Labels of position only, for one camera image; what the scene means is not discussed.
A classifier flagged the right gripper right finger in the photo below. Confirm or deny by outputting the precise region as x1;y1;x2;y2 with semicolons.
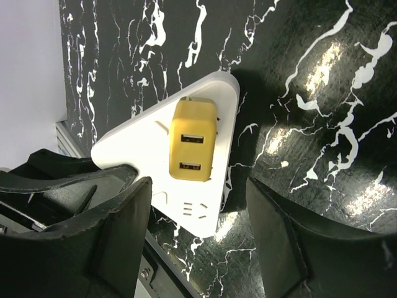
246;178;396;297

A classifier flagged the aluminium frame rail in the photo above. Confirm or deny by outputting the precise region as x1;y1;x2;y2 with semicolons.
55;121;90;158

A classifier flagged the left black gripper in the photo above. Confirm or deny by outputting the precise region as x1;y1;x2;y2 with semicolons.
1;149;138;233

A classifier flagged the white triangular socket adapter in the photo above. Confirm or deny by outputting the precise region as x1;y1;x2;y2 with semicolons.
91;71;240;238

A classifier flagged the yellow USB charger plug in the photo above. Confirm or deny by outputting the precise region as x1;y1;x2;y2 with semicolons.
169;96;217;182

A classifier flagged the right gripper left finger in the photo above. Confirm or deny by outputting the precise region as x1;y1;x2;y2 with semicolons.
1;177;152;297

